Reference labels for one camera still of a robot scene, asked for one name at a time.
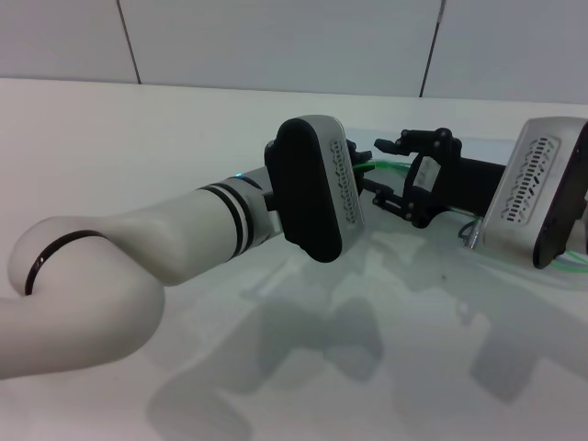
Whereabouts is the clear document bag green zipper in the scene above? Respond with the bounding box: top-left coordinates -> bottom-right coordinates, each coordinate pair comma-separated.
348,124 -> 588,295

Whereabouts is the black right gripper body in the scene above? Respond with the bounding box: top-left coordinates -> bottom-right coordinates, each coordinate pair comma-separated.
402,153 -> 507,217

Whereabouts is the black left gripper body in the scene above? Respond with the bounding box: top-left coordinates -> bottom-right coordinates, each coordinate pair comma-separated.
263,136 -> 278,185

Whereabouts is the grey camera cable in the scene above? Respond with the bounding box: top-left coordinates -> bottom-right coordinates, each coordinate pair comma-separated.
457,219 -> 484,250

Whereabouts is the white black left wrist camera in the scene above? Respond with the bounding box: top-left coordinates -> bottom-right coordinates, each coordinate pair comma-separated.
269,115 -> 368,265

